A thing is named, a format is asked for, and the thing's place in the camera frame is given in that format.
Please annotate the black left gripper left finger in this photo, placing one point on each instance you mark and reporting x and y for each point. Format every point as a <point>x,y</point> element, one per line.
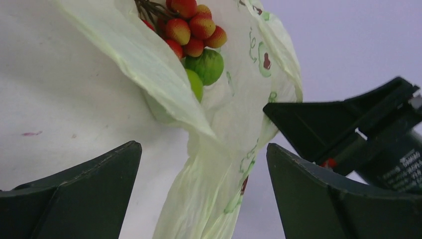
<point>87,201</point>

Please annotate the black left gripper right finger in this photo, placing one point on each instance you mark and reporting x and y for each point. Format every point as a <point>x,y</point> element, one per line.
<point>316,203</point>

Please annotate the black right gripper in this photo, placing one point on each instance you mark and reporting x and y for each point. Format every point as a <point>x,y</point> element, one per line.
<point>371,134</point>

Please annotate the light green plastic bag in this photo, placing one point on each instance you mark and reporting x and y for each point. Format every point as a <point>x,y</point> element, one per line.
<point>227,128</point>

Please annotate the green fake lime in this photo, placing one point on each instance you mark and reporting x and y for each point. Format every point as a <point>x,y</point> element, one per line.
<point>209,66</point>
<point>196,84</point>

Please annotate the red fake fruit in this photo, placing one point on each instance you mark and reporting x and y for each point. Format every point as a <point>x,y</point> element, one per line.
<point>186,26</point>

